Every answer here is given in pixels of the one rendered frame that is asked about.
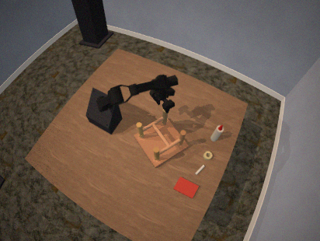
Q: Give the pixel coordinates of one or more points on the white glue bottle with red cap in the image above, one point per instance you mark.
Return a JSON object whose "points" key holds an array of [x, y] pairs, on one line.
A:
{"points": [[217, 133]]}

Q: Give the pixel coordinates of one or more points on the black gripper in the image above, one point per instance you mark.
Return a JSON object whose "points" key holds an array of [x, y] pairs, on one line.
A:
{"points": [[158, 96]]}

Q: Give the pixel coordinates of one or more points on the red rectangular block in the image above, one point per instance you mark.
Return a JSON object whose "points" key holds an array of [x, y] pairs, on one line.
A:
{"points": [[186, 187]]}

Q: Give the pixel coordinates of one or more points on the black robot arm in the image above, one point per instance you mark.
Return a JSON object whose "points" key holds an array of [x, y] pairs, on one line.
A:
{"points": [[115, 94]]}

